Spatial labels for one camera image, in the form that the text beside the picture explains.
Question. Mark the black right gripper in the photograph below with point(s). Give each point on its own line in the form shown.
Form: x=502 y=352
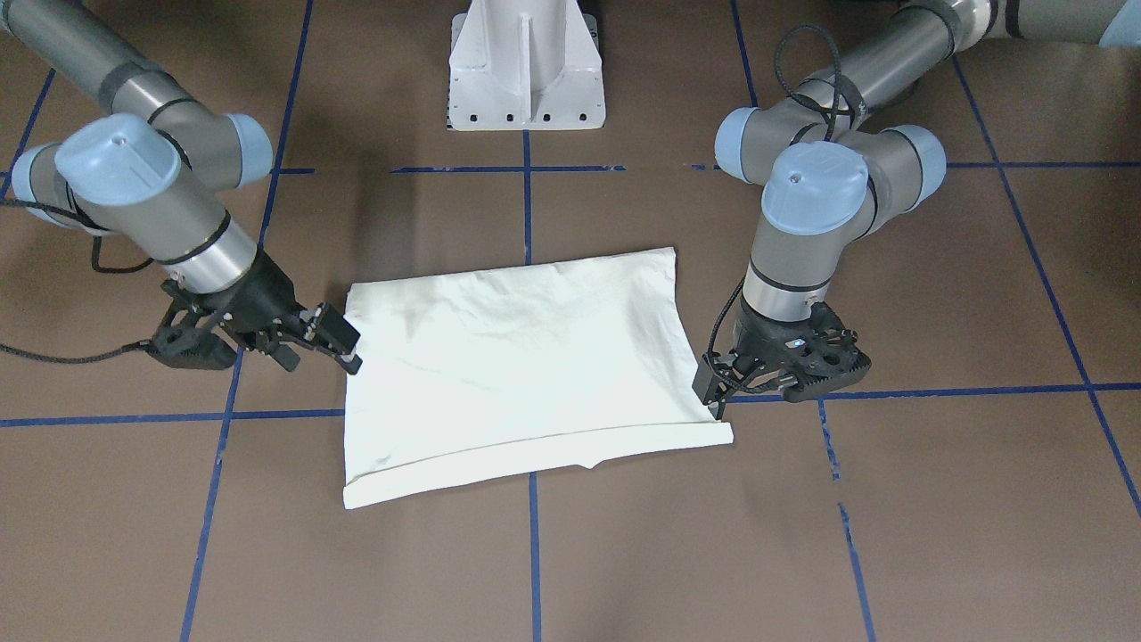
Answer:
x=266 y=299

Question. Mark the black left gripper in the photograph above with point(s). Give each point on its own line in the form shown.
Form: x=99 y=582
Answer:
x=754 y=338

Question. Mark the cream long-sleeve cat shirt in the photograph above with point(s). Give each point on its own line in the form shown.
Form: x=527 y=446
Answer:
x=479 y=375

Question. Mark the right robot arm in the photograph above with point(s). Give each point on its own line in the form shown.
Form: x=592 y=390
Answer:
x=151 y=170

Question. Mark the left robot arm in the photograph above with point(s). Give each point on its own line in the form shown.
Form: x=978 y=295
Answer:
x=826 y=183

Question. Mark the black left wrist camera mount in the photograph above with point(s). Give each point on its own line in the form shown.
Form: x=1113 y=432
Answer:
x=822 y=357

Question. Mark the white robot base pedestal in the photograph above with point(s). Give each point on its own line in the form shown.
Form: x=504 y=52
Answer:
x=526 y=65

